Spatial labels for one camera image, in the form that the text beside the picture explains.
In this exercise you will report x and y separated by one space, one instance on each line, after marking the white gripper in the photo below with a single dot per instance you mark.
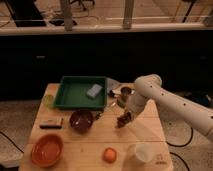
135 105

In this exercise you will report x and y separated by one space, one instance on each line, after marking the dark purple grape bunch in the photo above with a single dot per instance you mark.
124 119

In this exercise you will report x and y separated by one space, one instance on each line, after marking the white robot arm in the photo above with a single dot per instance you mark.
150 87

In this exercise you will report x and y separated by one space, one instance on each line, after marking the dark red bowl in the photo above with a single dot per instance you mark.
81 121

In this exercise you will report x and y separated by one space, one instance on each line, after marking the orange bowl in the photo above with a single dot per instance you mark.
47 150

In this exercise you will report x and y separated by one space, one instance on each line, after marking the green lime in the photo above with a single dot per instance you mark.
121 103

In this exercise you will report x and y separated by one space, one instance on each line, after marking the metal cup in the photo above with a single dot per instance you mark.
125 93

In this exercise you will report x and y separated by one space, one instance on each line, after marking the grey sponge block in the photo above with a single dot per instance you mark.
94 91

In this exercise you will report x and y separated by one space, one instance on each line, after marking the white cup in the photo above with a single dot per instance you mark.
141 153

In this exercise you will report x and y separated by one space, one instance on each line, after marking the orange fruit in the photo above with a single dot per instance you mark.
109 155

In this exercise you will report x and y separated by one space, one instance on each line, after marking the green plastic tray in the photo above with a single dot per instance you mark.
72 93

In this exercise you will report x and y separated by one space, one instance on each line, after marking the light green cup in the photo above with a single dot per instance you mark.
48 101

